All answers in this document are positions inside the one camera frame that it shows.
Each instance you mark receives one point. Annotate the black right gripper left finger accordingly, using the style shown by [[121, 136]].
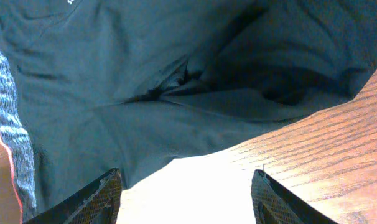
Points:
[[96, 203]]

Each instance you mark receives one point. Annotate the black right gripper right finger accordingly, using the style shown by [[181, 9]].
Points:
[[275, 204]]

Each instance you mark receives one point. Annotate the dark teal athletic pants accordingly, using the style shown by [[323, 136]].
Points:
[[91, 85]]

